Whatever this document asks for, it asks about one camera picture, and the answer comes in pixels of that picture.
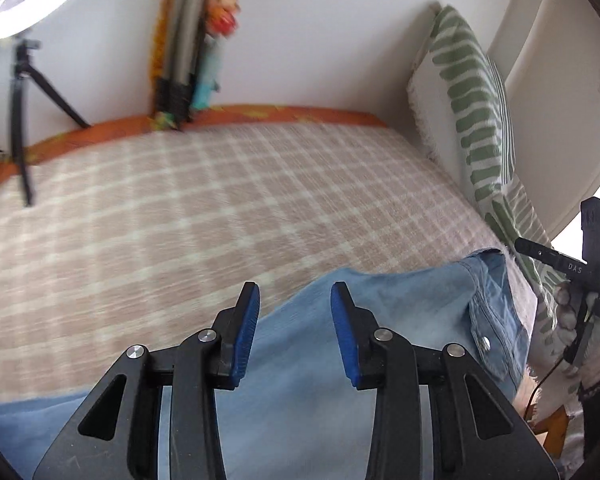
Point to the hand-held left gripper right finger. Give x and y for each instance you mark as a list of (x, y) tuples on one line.
[(345, 340)]

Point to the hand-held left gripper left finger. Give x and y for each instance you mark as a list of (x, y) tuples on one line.
[(242, 340)]

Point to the light blue denim shirt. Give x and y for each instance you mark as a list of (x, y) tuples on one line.
[(405, 300)]

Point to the person's right hand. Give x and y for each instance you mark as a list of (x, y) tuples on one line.
[(567, 310)]

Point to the pink checked blanket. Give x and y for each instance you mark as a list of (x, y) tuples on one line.
[(230, 200)]

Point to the wooden furniture piece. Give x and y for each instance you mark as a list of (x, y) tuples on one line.
[(555, 425)]

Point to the orange patterned bedsheet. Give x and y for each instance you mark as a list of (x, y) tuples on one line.
[(280, 112)]

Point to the orange patterned cloth strip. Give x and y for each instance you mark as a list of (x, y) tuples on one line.
[(160, 50)]

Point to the folded silver tripod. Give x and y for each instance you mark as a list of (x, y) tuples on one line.
[(185, 35)]

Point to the black mini tripod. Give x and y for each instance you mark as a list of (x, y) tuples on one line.
[(17, 110)]

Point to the colourful patterned scarf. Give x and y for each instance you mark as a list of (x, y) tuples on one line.
[(225, 15)]

